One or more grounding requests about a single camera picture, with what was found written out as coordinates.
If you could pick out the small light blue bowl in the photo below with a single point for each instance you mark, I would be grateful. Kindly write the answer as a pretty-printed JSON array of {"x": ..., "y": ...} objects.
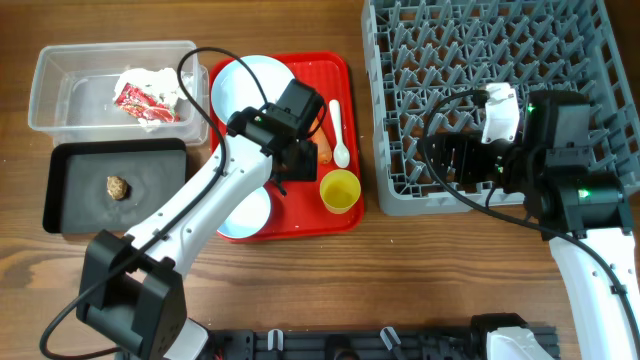
[{"x": 249, "y": 217}]

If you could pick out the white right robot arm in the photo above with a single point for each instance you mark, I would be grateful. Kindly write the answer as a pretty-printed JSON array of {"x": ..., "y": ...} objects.
[{"x": 543, "y": 151}]

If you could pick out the black plastic bin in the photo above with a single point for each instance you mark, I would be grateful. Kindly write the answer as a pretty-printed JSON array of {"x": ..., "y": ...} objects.
[{"x": 77, "y": 201}]

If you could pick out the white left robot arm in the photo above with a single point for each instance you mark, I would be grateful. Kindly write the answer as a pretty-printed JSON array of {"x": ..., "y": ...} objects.
[{"x": 132, "y": 287}]

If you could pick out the large light blue plate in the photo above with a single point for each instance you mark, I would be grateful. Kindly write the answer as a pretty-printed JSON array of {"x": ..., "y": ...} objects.
[{"x": 240, "y": 85}]

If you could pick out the orange carrot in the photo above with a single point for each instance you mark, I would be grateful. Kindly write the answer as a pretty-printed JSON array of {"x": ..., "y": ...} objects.
[{"x": 324, "y": 155}]

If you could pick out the grey dishwasher rack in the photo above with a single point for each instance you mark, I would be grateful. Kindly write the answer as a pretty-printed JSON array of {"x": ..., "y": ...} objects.
[{"x": 419, "y": 52}]

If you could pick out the white plastic spoon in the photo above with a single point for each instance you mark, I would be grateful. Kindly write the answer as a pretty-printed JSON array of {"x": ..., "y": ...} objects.
[{"x": 341, "y": 153}]

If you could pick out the red snack wrapper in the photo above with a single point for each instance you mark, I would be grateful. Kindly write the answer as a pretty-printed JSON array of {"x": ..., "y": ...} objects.
[{"x": 134, "y": 101}]

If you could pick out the red plastic tray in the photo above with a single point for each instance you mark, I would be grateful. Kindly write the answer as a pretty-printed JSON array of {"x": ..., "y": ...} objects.
[{"x": 301, "y": 212}]

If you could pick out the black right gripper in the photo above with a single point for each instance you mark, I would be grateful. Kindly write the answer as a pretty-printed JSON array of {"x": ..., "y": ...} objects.
[{"x": 451, "y": 160}]

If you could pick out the yellow plastic cup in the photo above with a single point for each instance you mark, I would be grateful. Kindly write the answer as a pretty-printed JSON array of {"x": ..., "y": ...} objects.
[{"x": 339, "y": 190}]

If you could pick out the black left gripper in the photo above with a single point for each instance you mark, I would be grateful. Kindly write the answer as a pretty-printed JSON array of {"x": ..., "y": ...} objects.
[{"x": 307, "y": 170}]

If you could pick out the brown food scrap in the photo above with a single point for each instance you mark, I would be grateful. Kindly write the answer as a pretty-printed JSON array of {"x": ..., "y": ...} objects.
[{"x": 117, "y": 188}]

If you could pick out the white tissue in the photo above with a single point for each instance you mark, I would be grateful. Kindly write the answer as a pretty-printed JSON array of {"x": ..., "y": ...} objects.
[{"x": 161, "y": 84}]

